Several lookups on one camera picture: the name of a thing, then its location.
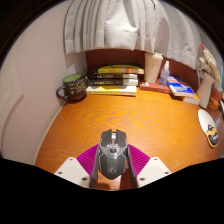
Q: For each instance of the round white mouse pad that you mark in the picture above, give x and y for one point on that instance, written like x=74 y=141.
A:
x=206 y=121

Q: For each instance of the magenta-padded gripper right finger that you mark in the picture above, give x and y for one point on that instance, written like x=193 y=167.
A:
x=151 y=168

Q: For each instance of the black paperback book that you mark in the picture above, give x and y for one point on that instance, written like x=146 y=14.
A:
x=110 y=82
x=113 y=76

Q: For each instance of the yellow and white book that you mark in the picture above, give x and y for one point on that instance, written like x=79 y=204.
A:
x=110 y=90

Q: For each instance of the yellow and black book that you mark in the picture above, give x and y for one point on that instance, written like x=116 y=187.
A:
x=120 y=69

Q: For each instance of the dark grey computer mouse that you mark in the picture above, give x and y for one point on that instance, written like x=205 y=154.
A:
x=112 y=160

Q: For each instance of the blue book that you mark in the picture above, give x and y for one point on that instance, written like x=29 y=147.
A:
x=180 y=86

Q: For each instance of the clear spray bottle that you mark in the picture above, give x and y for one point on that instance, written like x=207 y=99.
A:
x=163 y=76

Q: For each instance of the white curtain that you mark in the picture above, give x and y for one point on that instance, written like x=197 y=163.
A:
x=116 y=23

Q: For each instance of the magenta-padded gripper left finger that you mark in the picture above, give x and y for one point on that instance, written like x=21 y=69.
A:
x=75 y=168

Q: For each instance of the red book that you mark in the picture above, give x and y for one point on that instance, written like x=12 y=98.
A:
x=153 y=87

